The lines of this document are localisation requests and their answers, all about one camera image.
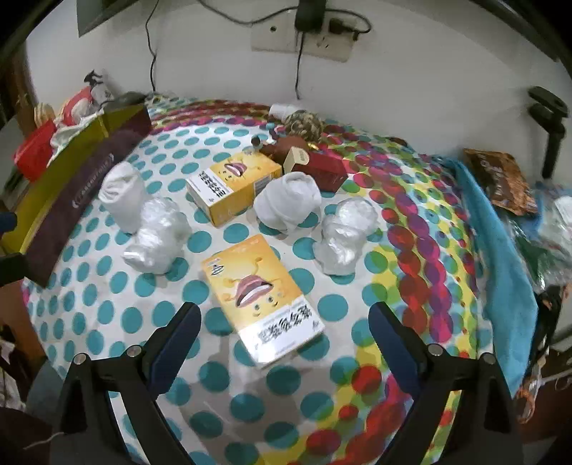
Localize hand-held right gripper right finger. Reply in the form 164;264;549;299
369;301;523;465

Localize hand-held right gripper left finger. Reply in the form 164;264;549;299
49;302;202;465

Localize yellow cartoon face box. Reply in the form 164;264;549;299
201;234;325;368
185;151;283;228

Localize gold tin box maroon outside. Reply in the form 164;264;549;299
0;105;153;288

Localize clear plastic bag bundle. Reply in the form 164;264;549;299
123;197;193;274
313;198;380;276

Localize white sock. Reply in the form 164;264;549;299
253;172;322;234
98;162;148;234

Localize red box with cream end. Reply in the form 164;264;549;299
283;145;347;194

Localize brown toy figurine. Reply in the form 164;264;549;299
251;135;310;167

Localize braided rope ball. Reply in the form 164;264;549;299
283;111;320;137

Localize polka dot tablecloth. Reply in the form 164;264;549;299
20;96;497;465

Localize blue towel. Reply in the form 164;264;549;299
447;158;539;398

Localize spray bottle with black trigger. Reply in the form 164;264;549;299
84;69;118;106

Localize black set-top box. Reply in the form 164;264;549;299
106;92;147;112

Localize clear plastic bags with contents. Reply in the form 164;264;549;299
505;181;572;291

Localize brown snack bag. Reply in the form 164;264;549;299
462;147;539;216

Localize black television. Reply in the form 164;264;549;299
76;0;135;39

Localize small white roll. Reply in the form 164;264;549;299
269;103;301;122

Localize black power adapter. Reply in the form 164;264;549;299
297;0;325;34

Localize long black cable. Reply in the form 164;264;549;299
145;0;158;92

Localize black clamp mount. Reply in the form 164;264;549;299
528;86;569;178

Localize thin black adapter cable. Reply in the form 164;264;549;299
294;33;307;103

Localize black looping cable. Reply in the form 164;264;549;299
197;0;300;24

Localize black plug with short cable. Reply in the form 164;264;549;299
328;17;371;37

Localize white wall socket plate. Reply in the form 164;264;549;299
250;13;354;63

